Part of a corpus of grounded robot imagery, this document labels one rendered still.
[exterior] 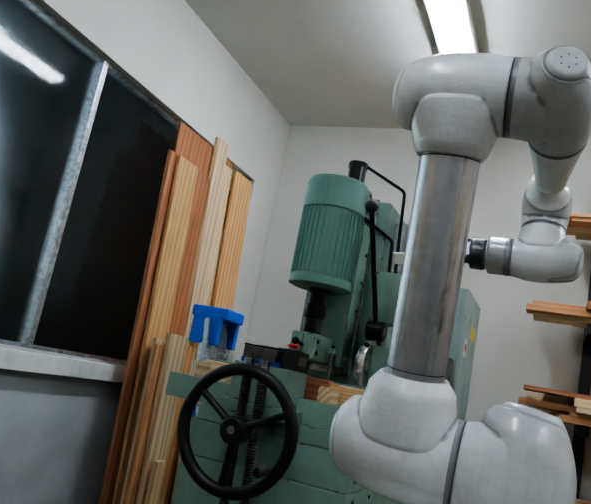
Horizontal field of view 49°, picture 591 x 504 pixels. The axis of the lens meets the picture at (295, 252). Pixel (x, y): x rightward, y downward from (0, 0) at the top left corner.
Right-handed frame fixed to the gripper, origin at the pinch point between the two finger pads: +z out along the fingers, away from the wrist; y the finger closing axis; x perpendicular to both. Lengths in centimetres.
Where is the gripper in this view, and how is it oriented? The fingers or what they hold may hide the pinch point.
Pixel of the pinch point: (404, 246)
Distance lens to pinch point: 167.7
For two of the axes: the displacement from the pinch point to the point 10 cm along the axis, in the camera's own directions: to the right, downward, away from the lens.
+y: 4.0, -4.1, 8.2
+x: -0.8, -9.0, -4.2
